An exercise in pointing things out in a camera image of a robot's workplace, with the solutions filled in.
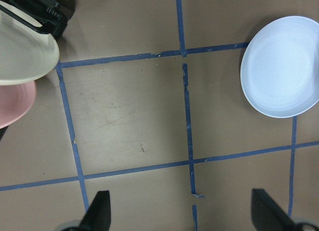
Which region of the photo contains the cream plate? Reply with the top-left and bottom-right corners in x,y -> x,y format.
0,11 -> 59,85

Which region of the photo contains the black plate rack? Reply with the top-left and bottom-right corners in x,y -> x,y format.
0,0 -> 76,39

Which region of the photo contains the light blue plate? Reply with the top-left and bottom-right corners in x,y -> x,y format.
240,16 -> 319,118

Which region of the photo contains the pink plate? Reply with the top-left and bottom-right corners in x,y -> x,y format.
0,81 -> 36,128

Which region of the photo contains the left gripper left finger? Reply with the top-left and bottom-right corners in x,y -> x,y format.
57,191 -> 111,231

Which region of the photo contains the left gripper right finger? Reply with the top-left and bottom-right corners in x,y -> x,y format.
251,189 -> 319,231

